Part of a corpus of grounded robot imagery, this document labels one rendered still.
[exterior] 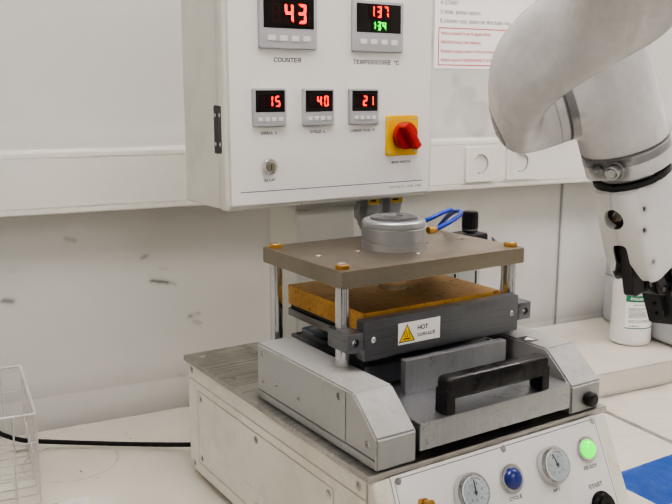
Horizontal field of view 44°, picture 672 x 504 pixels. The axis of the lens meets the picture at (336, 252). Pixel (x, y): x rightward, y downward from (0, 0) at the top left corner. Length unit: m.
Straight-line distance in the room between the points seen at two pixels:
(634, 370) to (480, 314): 0.70
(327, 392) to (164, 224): 0.65
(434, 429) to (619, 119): 0.35
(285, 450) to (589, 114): 0.50
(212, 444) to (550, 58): 0.72
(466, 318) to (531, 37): 0.39
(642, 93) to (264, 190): 0.49
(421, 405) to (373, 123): 0.42
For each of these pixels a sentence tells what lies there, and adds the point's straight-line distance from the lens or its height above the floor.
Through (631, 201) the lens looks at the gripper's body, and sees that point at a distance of 0.83.
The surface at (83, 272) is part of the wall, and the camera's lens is 1.44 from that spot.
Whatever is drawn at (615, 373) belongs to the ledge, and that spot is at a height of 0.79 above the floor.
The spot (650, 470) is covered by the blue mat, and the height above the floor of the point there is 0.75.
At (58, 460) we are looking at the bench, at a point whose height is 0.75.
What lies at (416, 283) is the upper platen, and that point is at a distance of 1.06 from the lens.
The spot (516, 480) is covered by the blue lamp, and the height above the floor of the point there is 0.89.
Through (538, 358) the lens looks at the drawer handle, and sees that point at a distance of 0.95.
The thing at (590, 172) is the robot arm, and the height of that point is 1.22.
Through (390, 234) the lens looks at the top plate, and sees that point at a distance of 0.99.
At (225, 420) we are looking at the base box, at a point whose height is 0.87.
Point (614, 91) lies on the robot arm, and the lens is 0.80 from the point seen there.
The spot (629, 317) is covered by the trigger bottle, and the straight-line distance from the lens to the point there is 1.77.
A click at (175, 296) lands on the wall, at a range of 1.49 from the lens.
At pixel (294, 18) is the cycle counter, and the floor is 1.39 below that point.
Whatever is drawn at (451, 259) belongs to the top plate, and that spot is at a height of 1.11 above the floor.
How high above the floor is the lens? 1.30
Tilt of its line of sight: 11 degrees down
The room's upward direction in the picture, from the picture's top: straight up
